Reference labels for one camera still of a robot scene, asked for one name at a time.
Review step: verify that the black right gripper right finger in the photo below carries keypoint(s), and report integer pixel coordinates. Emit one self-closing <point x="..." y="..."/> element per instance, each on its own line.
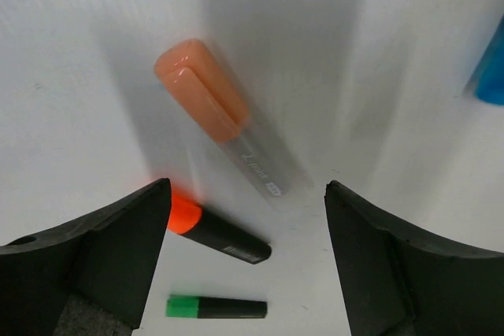
<point x="399" y="279"/>

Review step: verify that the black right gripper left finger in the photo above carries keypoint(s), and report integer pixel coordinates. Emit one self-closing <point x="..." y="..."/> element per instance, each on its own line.
<point x="89" y="276"/>

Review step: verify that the black green-capped highlighter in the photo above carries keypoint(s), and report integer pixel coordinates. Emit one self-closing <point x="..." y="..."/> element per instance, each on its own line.
<point x="199" y="307"/>

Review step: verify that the black orange-capped highlighter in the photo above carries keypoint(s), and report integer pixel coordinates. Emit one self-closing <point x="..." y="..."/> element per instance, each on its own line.
<point x="198" y="223"/>

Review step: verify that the black blue-capped highlighter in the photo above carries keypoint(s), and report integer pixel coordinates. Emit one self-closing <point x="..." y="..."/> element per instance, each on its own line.
<point x="486" y="82"/>

